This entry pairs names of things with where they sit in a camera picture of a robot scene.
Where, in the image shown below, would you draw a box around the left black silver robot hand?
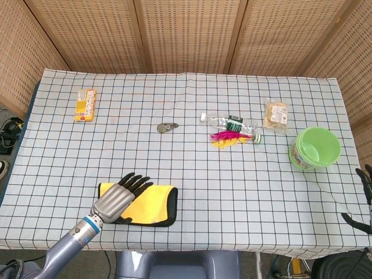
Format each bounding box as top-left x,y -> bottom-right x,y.
92,172 -> 154,224

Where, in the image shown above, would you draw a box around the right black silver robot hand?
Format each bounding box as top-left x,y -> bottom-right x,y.
340,164 -> 372,235

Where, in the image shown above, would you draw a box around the dark grey pot holder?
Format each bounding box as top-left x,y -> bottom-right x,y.
97,182 -> 179,227

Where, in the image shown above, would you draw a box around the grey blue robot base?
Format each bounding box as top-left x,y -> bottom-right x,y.
115,249 -> 242,279

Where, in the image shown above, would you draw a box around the yellow-handled metal tool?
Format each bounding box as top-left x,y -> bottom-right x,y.
273,255 -> 312,279

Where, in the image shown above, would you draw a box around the green plastic tub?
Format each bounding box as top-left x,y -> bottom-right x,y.
288,126 -> 341,170

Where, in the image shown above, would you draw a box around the small grey teardrop object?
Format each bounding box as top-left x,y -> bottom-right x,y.
157,122 -> 180,134

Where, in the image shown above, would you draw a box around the yellow snack box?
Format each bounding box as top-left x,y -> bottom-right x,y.
73,88 -> 98,123

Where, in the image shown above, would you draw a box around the woven wooden screen panel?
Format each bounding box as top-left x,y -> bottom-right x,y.
0,0 -> 71,120
134,0 -> 248,75
24,0 -> 149,75
228,0 -> 353,78
302,0 -> 372,172

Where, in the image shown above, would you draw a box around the clear bag of pastry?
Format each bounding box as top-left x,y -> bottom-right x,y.
262,98 -> 291,134

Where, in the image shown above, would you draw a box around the white checked tablecloth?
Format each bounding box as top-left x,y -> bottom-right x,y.
0,68 -> 372,259

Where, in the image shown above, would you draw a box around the pink yellow feather shuttlecock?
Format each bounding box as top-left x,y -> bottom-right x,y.
209,130 -> 262,151

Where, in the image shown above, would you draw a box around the clear bottle green label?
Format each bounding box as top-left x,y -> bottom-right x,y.
199,112 -> 259,137

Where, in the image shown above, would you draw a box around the black floor cable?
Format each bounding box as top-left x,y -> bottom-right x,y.
103,251 -> 113,279

